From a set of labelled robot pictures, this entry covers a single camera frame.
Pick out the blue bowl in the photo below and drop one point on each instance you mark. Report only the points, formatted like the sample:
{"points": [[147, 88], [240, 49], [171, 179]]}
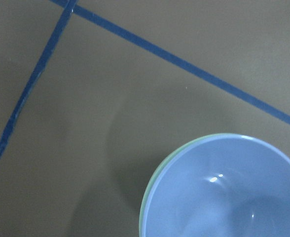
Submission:
{"points": [[230, 187]]}

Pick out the green bowl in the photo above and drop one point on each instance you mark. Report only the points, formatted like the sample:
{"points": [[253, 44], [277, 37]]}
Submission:
{"points": [[162, 166]]}

